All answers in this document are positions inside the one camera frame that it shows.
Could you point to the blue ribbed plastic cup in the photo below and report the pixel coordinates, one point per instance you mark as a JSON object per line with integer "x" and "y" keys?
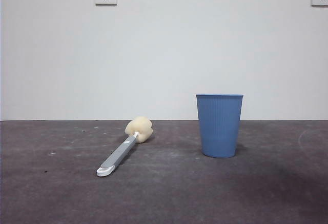
{"x": 220, "y": 126}

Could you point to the grey cup brush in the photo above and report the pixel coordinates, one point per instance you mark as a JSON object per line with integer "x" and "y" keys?
{"x": 120, "y": 152}

